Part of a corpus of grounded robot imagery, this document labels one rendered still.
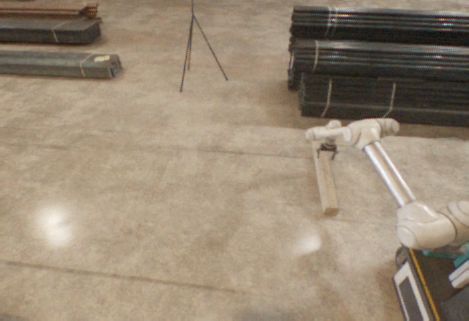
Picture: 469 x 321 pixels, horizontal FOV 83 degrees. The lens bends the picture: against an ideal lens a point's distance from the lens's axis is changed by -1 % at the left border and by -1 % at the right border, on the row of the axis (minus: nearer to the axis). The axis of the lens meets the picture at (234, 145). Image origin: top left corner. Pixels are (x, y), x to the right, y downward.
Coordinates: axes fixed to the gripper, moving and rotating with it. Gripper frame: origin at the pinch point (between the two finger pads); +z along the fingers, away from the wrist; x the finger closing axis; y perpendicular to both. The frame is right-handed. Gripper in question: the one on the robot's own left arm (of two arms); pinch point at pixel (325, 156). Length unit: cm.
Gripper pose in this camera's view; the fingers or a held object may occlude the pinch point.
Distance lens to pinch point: 251.5
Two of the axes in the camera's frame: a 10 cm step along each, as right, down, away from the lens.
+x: 9.9, 0.7, -0.9
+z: 0.0, 7.6, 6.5
